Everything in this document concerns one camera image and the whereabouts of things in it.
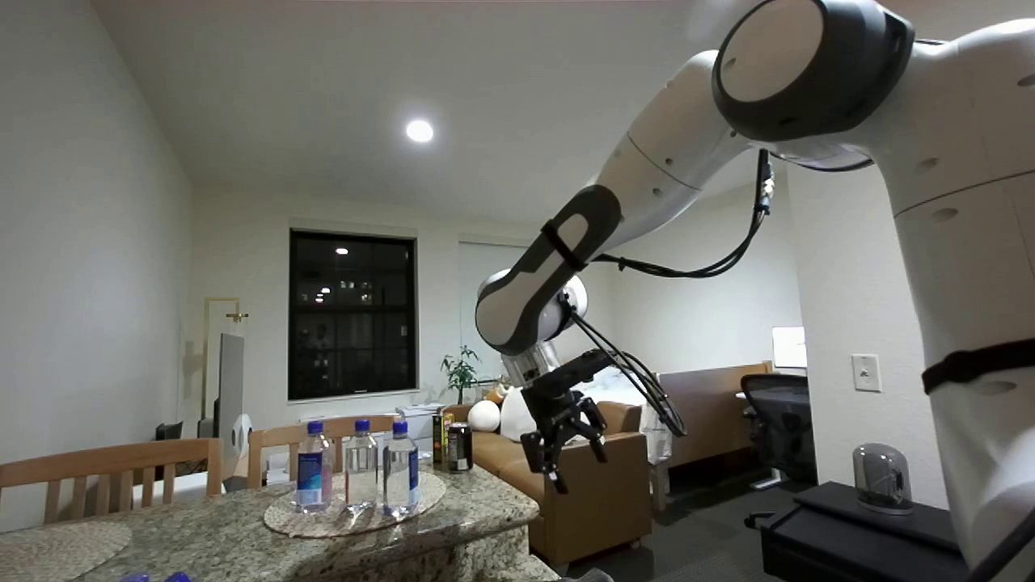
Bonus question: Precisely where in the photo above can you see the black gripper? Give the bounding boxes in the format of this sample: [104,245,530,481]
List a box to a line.
[520,346,626,497]

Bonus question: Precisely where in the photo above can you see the white cushion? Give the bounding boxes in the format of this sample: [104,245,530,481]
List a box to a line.
[579,362,665,438]
[497,385,541,445]

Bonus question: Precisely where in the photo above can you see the brown sofa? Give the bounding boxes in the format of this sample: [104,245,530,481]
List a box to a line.
[448,397,656,575]

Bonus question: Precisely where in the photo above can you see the white round ball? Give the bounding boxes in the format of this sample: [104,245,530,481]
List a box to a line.
[465,397,506,438]

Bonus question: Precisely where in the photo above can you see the black can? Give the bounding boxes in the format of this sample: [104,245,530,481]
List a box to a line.
[448,420,477,475]

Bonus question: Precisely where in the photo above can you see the wooden desk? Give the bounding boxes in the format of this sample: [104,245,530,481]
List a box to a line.
[655,362,781,473]

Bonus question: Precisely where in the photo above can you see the green potted plant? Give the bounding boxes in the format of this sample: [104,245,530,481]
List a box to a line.
[436,343,481,411]

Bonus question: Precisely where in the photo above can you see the clear water bottle blue label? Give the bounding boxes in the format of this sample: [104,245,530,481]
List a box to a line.
[383,419,421,519]
[342,419,383,516]
[296,419,338,516]

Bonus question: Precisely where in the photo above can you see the black office chair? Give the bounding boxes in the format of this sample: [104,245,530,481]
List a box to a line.
[738,371,820,496]

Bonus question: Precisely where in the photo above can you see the round woven placemat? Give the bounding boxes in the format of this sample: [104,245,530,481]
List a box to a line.
[260,468,451,543]

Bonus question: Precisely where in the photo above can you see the dark window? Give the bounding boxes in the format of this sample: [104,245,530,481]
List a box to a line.
[286,228,421,401]

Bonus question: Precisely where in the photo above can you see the black low table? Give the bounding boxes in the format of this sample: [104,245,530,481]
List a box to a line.
[757,479,973,582]

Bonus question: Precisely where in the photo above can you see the grey round speaker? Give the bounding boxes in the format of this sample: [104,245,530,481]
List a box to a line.
[850,440,915,510]

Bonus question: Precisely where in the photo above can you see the round ceiling light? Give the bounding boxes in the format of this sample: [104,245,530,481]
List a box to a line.
[397,114,441,150]

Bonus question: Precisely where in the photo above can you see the white door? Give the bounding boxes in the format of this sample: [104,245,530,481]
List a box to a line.
[202,294,254,433]

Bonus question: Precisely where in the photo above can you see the white wall switch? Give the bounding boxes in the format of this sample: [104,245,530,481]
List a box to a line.
[847,351,882,396]

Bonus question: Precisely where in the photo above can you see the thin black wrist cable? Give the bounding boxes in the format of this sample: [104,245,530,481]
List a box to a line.
[561,150,781,440]

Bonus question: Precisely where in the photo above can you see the black strap on arm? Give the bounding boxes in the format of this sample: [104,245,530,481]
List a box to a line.
[919,336,1035,397]

